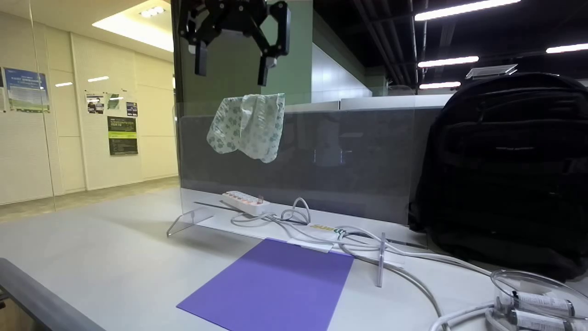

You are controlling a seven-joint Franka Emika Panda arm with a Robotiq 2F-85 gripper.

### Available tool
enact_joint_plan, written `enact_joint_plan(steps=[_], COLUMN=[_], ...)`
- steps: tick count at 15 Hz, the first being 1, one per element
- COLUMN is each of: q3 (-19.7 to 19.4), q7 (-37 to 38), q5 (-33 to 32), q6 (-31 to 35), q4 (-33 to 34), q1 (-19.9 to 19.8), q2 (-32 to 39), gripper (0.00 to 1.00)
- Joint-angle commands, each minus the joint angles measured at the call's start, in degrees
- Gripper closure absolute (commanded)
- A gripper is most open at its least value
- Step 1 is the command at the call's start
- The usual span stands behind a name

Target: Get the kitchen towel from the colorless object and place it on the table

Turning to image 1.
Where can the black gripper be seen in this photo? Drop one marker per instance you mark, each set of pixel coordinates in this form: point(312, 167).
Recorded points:
point(236, 14)

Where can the patterned kitchen towel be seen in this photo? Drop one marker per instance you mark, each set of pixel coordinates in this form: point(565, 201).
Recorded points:
point(252, 126)

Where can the recessed ceiling light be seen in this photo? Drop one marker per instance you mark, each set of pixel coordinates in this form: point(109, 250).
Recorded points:
point(152, 11)

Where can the white power strip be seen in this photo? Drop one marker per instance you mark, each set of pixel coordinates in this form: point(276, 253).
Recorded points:
point(243, 202)

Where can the row of white partitions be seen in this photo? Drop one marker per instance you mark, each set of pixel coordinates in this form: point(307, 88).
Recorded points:
point(390, 101)

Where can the grey desk partition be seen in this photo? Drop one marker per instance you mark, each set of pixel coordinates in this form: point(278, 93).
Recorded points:
point(376, 161)

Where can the clear acrylic screen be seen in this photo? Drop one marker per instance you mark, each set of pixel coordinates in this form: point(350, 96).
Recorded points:
point(367, 184)

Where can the long ceiling light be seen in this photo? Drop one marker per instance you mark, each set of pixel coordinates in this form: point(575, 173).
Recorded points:
point(438, 85)
point(464, 8)
point(567, 48)
point(448, 61)

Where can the white paper sheet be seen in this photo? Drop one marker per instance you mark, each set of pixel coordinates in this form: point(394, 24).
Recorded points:
point(312, 245)

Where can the purple paper sheet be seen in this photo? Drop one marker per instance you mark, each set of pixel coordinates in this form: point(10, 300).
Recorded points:
point(275, 285)

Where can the black backpack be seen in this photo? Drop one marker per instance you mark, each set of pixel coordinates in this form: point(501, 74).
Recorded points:
point(505, 174)

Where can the clear plastic container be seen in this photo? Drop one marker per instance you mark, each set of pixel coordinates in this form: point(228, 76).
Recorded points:
point(528, 280)

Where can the white tube with black cap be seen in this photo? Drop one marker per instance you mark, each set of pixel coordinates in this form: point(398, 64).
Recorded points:
point(537, 320)
point(542, 302)

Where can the small wall poster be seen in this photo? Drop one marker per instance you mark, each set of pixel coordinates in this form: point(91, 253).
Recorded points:
point(113, 101)
point(132, 109)
point(95, 104)

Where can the dark green wall poster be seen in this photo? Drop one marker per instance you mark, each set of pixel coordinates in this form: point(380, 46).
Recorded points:
point(122, 135)

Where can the blue wall poster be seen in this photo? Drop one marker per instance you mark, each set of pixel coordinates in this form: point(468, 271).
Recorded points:
point(26, 89)

